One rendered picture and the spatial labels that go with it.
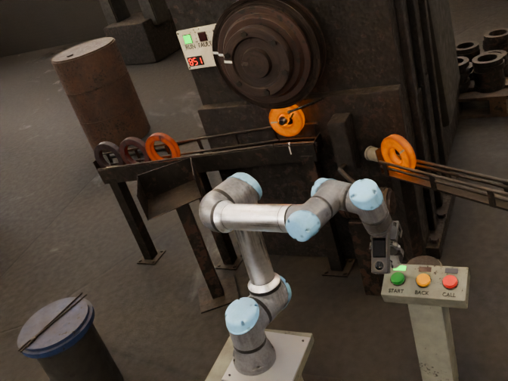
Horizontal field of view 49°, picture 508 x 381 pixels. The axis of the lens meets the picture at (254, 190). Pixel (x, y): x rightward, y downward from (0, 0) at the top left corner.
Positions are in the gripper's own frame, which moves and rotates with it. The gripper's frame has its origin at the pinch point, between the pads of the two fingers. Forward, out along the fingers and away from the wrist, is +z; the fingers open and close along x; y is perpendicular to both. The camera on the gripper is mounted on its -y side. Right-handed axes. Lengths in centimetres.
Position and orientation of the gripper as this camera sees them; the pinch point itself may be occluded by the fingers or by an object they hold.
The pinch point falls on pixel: (393, 267)
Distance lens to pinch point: 169.2
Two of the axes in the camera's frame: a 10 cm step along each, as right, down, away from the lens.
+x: -8.7, 0.2, 4.8
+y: 2.8, -8.0, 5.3
